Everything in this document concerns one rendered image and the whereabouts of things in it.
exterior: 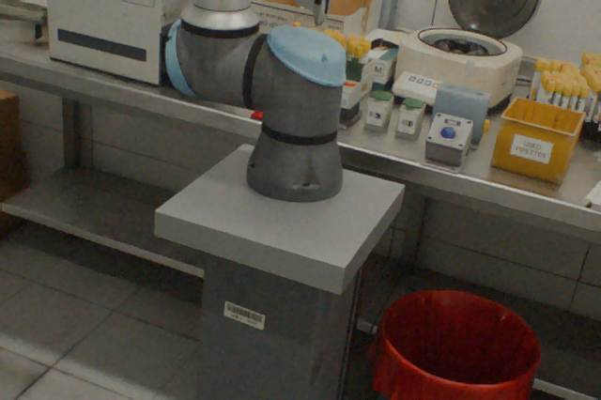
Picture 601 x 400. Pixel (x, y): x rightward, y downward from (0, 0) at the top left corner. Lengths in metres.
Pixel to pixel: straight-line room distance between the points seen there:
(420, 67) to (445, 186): 0.38
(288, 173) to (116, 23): 0.67
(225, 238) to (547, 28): 1.19
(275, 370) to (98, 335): 1.15
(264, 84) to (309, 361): 0.44
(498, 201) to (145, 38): 0.77
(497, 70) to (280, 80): 0.70
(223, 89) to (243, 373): 0.48
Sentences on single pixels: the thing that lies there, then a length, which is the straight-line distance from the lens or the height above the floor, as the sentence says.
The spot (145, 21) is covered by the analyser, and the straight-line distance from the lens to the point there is 1.69.
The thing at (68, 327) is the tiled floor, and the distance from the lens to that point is 2.45.
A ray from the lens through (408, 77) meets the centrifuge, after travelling 1.78.
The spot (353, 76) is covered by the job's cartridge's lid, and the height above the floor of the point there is 0.96.
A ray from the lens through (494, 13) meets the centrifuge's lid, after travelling 2.02.
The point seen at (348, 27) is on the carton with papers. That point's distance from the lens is 1.84.
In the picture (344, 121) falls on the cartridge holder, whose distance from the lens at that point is 1.59.
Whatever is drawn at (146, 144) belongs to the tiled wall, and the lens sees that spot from 2.60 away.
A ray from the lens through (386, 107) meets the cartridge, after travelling 1.58.
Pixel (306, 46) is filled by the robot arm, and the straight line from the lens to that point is 1.15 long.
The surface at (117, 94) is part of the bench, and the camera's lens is 1.72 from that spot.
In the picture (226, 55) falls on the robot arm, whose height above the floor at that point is 1.11.
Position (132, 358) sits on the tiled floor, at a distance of 2.33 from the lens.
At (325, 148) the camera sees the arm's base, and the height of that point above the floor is 0.99.
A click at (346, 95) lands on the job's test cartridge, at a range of 1.58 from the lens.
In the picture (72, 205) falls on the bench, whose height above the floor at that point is 0.27.
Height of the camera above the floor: 1.48
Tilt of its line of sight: 28 degrees down
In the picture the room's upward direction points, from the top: 7 degrees clockwise
